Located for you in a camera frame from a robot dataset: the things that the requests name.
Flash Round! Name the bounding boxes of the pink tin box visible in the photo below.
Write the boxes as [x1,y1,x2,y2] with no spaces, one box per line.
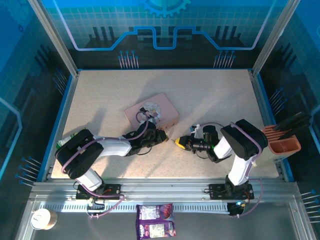
[123,92,181,131]

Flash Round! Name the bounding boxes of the purple snack packet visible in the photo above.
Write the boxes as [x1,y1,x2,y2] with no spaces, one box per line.
[135,203,177,240]

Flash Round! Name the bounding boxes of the green white snack packet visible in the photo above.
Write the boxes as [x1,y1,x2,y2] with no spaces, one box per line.
[56,133,77,150]

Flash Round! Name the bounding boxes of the orange knife block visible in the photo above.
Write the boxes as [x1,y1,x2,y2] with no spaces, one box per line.
[260,124,302,159]

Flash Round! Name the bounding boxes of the white paper cup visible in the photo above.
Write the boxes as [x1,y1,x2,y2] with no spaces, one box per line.
[30,208,59,231]

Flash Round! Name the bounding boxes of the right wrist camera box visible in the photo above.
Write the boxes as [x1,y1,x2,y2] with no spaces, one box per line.
[189,124,204,138]

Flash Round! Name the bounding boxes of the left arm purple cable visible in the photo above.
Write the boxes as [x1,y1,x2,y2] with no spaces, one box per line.
[60,111,157,221]

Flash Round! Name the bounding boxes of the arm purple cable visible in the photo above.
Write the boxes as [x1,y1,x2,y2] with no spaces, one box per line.
[60,111,157,221]
[197,121,265,218]

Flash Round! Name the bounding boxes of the aluminium frame rail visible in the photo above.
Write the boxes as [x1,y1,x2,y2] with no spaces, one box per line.
[31,177,299,201]

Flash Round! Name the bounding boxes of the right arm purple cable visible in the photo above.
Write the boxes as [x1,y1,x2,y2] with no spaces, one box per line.
[197,121,265,218]

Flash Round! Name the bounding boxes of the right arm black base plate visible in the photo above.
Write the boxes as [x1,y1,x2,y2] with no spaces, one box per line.
[208,183,255,201]

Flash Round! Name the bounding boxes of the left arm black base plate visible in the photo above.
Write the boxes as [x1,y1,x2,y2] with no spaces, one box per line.
[75,183,122,201]

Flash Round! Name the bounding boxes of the black knife handle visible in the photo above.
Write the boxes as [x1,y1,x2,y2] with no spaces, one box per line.
[272,111,310,131]
[277,123,311,141]
[276,116,313,135]

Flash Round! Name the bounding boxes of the white slotted cable duct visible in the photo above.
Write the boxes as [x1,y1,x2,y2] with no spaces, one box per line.
[39,201,231,214]

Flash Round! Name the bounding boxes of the aluminium frame post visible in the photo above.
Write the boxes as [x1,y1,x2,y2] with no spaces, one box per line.
[26,0,80,76]
[251,0,302,77]

